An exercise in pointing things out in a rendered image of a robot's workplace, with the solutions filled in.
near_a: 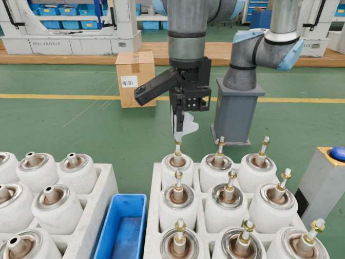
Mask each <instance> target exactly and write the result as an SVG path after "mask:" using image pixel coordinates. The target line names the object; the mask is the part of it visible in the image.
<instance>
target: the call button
mask: <svg viewBox="0 0 345 259"><path fill-rule="evenodd" d="M331 152H332V155H333V156H334V157H336V158H338V159H341V160H345V148H343V147H338V146H336V147H333V148H332V150H331Z"/></svg>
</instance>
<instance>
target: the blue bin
mask: <svg viewBox="0 0 345 259"><path fill-rule="evenodd" d="M146 203H147V197H146V195H145V194H115V195H114V196H113V197H112V199H111V203H110V206H109V209H108V212H107V216H106V219H105V222H104V225H103V229H102V233H101V236H100V239H99V242H98V246H97V249H96V252H95V255H94V258H93V259H142V256H143V247H144V239H145V230H146V222H147V216H146Z"/></svg>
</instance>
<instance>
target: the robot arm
mask: <svg viewBox="0 0 345 259"><path fill-rule="evenodd" d="M302 2H303V0H274V2H273V10H272V18H271V25H270V29H269V30H268V31H267V32H266V33H265V35H264V30H249V31H240V32H237V33H236V34H235V35H234V39H233V42H232V51H231V58H230V62H229V68H228V70H227V72H226V74H225V76H224V78H223V85H224V86H225V87H227V88H229V89H233V90H240V91H247V90H252V89H254V88H256V84H257V78H256V66H262V67H266V68H271V69H275V70H281V71H288V70H290V69H291V68H292V67H293V66H294V64H295V63H296V61H297V60H298V58H299V56H300V54H301V52H302V50H303V47H304V40H303V39H300V34H301V32H300V30H299V29H298V28H297V25H298V21H299V16H300V11H301V7H302ZM152 3H153V6H154V8H155V10H156V12H157V13H158V14H159V15H162V16H166V17H167V25H168V55H169V65H170V66H172V67H171V68H169V69H168V70H166V71H164V72H163V73H161V74H159V75H158V76H156V77H155V78H153V79H151V80H150V81H148V82H146V83H145V84H143V85H141V86H139V87H138V88H137V89H135V90H134V96H135V100H136V101H137V102H138V104H139V105H140V106H143V105H145V104H146V103H148V102H150V101H151V100H153V99H155V98H156V97H158V96H160V95H162V94H163V93H165V92H167V91H168V90H169V100H170V114H171V124H172V133H173V134H174V137H175V139H176V140H177V141H178V142H180V141H181V138H182V136H183V135H186V134H189V133H191V132H194V131H196V130H197V129H198V128H199V125H198V124H197V123H194V122H193V120H194V117H193V115H190V114H189V113H187V112H186V111H192V112H195V111H200V112H204V111H209V107H210V98H211V92H212V90H211V89H210V88H209V79H210V69H211V63H212V60H211V59H208V57H207V56H205V55H204V52H205V39H206V26H207V23H212V22H218V21H223V22H225V21H228V20H230V19H233V18H235V17H236V16H237V15H238V14H239V13H240V12H241V10H242V9H243V6H244V3H245V0H152ZM205 96H209V98H208V106H205V105H206V101H205V100H203V98H205ZM202 106H203V107H202Z"/></svg>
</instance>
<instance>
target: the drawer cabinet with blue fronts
mask: <svg viewBox="0 0 345 259"><path fill-rule="evenodd" d="M268 3H269V0H248V2H247V8H246V14H245V20H244V23H243V25H250V23H251V17H252V10H255V7H259V8H261V9H264V10H267V7H268ZM243 10H244V6H243V9H242V10H241V13H240V15H242V16H243ZM240 24H242V18H241V17H240Z"/></svg>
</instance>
